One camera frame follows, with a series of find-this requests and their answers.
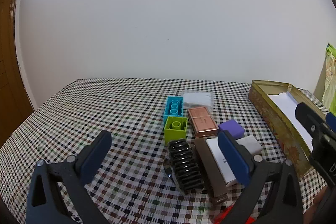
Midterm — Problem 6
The copper-coloured tin case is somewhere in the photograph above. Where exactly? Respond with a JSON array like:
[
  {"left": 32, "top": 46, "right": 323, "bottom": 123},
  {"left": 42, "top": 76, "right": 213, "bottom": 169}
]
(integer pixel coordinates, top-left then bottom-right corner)
[{"left": 187, "top": 106, "right": 219, "bottom": 138}]

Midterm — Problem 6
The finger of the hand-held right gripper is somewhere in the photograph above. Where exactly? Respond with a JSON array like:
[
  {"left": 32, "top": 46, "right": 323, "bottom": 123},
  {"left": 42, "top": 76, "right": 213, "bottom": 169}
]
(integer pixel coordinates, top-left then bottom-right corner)
[
  {"left": 295, "top": 103, "right": 336, "bottom": 153},
  {"left": 326, "top": 112, "right": 336, "bottom": 132}
]

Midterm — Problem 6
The green building block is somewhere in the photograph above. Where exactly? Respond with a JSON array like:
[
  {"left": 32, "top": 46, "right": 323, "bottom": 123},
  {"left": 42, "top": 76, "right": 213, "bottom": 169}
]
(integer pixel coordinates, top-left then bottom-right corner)
[{"left": 164, "top": 116, "right": 188, "bottom": 146}]

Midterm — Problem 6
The person's right hand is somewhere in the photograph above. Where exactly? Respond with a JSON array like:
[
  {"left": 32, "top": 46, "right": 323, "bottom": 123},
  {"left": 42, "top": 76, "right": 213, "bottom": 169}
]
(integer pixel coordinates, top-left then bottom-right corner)
[{"left": 304, "top": 185, "right": 330, "bottom": 223}]

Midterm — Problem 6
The black comb attachment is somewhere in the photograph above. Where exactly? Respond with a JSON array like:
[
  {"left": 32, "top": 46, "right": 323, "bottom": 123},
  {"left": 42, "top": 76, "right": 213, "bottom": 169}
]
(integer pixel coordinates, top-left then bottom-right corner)
[{"left": 163, "top": 139, "right": 205, "bottom": 195}]

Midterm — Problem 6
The white paper sheet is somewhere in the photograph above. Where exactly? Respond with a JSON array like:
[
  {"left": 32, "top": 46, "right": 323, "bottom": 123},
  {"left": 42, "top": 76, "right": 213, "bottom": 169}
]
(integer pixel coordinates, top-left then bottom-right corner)
[{"left": 267, "top": 91, "right": 314, "bottom": 152}]

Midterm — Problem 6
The wooden door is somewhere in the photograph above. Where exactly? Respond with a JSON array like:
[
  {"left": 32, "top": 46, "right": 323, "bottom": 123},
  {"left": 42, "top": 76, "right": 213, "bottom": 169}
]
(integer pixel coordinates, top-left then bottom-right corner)
[{"left": 0, "top": 0, "right": 34, "bottom": 148}]

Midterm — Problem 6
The checkered tablecloth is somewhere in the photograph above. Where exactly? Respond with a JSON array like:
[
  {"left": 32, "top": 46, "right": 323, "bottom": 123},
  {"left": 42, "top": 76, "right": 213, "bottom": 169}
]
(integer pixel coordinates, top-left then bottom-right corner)
[{"left": 0, "top": 78, "right": 331, "bottom": 224}]

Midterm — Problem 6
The clear plastic box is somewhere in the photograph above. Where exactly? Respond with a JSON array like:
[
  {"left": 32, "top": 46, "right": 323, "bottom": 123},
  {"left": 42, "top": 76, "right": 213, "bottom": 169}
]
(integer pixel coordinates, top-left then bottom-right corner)
[{"left": 182, "top": 91, "right": 214, "bottom": 111}]

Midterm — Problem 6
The long brown box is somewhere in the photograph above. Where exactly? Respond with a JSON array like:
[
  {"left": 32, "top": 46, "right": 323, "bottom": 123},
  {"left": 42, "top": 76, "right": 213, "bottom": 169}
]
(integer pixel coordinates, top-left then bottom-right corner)
[{"left": 193, "top": 138, "right": 228, "bottom": 206}]

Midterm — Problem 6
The white charger plug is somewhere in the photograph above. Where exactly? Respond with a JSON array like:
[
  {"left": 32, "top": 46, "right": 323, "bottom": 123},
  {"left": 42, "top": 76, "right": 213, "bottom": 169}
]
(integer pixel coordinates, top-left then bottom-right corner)
[{"left": 238, "top": 135, "right": 263, "bottom": 156}]

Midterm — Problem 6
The gold patterned tin box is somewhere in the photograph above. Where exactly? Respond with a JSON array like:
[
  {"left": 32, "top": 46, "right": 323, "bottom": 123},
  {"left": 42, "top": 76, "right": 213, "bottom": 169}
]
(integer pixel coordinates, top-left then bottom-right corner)
[{"left": 249, "top": 80, "right": 328, "bottom": 177}]

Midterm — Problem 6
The white box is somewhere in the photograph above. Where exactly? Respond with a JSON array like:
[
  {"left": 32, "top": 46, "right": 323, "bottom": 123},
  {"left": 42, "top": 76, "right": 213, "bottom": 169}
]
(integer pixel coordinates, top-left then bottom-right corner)
[{"left": 205, "top": 137, "right": 238, "bottom": 187}]

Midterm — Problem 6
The purple box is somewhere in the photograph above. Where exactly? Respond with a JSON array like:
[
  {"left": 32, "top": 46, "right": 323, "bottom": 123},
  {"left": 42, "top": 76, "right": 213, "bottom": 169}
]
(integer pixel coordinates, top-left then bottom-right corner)
[{"left": 218, "top": 119, "right": 245, "bottom": 139}]

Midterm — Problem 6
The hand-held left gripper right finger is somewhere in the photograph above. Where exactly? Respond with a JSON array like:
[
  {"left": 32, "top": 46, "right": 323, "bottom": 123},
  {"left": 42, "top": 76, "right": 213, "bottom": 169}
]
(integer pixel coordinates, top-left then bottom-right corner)
[{"left": 214, "top": 131, "right": 305, "bottom": 224}]

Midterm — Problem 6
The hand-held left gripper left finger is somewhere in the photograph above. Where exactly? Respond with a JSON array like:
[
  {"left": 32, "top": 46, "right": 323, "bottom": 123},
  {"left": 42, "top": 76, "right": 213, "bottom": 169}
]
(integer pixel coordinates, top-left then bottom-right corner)
[{"left": 25, "top": 130, "right": 113, "bottom": 224}]

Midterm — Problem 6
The red box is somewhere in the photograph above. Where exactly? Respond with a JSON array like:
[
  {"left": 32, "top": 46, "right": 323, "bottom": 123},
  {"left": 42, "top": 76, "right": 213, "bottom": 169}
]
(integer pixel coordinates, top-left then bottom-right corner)
[{"left": 214, "top": 204, "right": 256, "bottom": 224}]

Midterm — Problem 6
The green printed cloth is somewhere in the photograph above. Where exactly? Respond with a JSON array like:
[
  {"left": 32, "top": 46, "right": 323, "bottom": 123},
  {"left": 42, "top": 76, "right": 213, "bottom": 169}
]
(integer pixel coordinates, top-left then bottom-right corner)
[{"left": 322, "top": 43, "right": 336, "bottom": 117}]

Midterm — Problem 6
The blue building block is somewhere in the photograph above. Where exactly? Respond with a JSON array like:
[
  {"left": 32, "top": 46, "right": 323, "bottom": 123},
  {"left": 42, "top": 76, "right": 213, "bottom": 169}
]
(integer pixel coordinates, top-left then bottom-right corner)
[{"left": 163, "top": 96, "right": 184, "bottom": 125}]

